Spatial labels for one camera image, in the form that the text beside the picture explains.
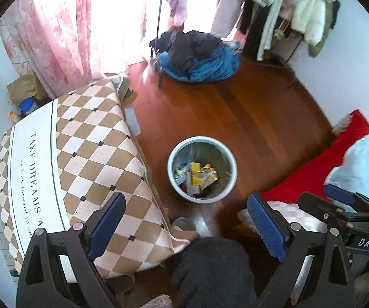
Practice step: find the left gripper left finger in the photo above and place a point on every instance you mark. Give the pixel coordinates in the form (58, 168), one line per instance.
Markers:
(58, 269)

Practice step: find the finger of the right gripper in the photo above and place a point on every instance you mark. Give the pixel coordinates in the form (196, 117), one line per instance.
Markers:
(331, 214)
(348, 201)

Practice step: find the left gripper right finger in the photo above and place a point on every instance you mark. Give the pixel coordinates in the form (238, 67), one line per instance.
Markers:
(330, 282)

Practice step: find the orange snack packet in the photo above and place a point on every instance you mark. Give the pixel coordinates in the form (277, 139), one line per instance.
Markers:
(209, 176)

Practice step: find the yellow snack box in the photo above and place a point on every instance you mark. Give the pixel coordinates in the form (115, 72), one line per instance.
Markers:
(196, 174)

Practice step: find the white blue small box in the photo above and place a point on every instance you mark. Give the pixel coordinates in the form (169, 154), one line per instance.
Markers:
(181, 174)

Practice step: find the white round trash bin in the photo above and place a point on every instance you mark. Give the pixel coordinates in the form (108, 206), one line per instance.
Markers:
(203, 150)

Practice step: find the red blanket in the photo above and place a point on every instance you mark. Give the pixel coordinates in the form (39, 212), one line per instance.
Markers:
(310, 177)

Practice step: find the checkered tablecloth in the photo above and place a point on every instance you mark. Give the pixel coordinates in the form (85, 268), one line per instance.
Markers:
(63, 162)

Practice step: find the grey slipper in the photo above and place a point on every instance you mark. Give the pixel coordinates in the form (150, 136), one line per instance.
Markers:
(183, 224)

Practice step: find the orange small bottle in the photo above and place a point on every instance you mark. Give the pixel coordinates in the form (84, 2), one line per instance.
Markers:
(15, 117)

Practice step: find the blue lidded jar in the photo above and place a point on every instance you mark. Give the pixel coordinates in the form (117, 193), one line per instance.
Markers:
(28, 106)

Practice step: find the brown paper bag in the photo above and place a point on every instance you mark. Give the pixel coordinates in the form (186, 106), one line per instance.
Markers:
(27, 85)

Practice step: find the blue and black clothes pile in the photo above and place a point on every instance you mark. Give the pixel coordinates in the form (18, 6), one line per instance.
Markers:
(194, 56)

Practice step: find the hanging jackets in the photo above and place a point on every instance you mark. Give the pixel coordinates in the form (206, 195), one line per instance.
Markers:
(266, 21)

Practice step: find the pink floral curtain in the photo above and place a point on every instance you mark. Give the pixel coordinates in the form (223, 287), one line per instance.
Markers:
(69, 43)

